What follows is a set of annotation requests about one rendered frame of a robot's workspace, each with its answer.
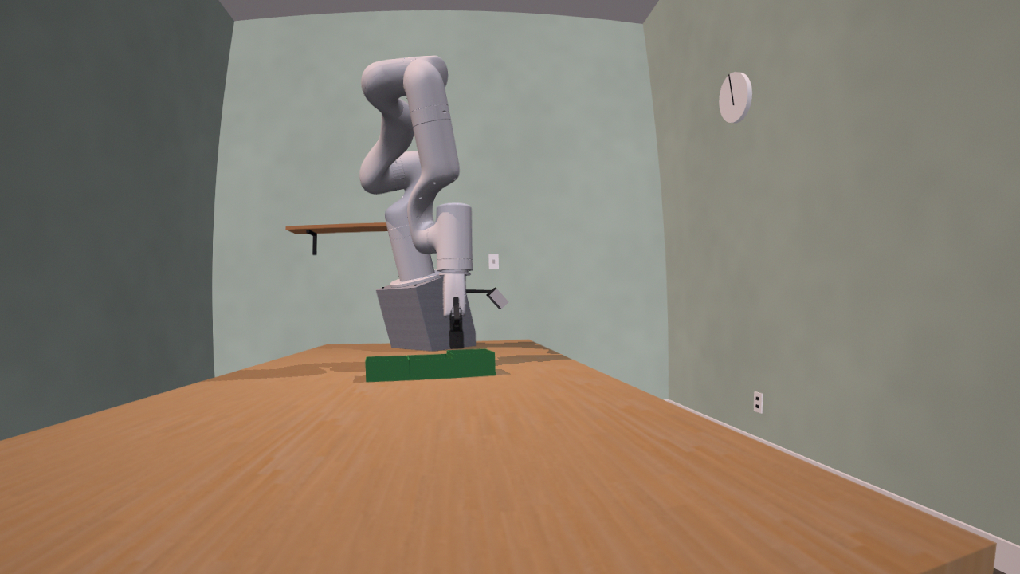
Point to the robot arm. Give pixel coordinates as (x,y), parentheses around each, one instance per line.
(422,174)

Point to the green three-compartment tray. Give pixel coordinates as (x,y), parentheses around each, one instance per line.
(454,364)

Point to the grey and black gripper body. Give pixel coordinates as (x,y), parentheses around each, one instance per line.
(454,285)

